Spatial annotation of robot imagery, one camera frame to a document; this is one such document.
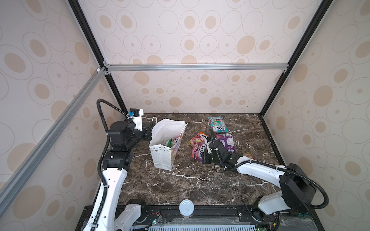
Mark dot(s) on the left black frame post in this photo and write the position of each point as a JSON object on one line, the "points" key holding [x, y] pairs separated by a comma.
{"points": [[84, 25]]}

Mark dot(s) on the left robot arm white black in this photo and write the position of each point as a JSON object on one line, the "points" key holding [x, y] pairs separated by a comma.
{"points": [[113, 167]]}

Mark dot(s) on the horizontal aluminium rail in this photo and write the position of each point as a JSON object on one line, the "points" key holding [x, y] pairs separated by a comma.
{"points": [[196, 67]]}

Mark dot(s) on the teal Fox's candy packet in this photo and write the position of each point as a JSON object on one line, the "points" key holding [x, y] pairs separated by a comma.
{"points": [[217, 124]]}

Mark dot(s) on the left diagonal aluminium rail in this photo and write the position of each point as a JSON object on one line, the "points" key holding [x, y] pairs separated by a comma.
{"points": [[12, 188]]}

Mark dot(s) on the orange red Fox's packet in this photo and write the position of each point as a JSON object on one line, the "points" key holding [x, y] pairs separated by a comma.
{"points": [[199, 138]]}

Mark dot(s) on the pink Fox's berries packet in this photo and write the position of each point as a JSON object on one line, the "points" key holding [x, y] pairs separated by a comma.
{"points": [[198, 151]]}

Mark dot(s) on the black frame post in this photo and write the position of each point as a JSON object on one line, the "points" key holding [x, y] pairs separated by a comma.
{"points": [[302, 44], [84, 25]]}

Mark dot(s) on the white round cap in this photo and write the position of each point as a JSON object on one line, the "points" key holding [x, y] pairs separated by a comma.
{"points": [[186, 208]]}

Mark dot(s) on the red yellow Fox's packet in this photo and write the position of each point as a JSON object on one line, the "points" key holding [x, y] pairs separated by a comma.
{"points": [[248, 155]]}

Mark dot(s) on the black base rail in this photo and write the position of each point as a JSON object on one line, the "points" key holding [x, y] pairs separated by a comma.
{"points": [[224, 218]]}

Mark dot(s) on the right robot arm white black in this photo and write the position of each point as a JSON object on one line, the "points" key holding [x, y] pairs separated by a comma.
{"points": [[297, 191]]}

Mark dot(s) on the purple candy packet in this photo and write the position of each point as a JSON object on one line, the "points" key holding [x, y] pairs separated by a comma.
{"points": [[228, 141]]}

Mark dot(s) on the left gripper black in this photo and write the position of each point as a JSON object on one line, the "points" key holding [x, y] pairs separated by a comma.
{"points": [[148, 130]]}

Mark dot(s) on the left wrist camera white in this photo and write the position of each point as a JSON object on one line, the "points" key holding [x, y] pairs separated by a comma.
{"points": [[135, 115]]}

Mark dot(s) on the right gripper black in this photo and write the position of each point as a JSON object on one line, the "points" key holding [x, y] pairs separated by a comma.
{"points": [[204, 158]]}

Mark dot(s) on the right black frame post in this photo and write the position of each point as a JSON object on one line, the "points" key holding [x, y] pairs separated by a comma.
{"points": [[302, 44]]}

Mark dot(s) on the yellow green Fox's packet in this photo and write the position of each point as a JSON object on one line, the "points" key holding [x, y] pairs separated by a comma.
{"points": [[172, 141]]}

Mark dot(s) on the white paper bag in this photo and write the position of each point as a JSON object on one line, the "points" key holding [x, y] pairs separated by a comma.
{"points": [[166, 139]]}

